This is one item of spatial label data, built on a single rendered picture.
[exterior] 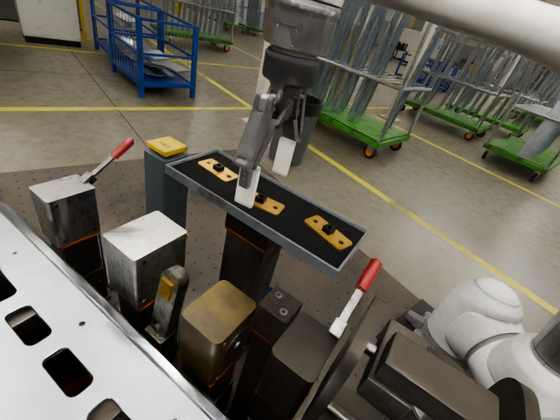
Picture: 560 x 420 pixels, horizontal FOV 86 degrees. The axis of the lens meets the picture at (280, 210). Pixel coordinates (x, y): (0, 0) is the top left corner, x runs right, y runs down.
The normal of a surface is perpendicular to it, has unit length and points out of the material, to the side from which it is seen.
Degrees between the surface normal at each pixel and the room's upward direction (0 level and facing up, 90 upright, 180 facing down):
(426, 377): 0
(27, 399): 0
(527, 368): 62
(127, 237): 0
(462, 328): 85
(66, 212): 90
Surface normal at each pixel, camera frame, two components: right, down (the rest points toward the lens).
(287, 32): -0.41, 0.44
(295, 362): 0.22, -0.80
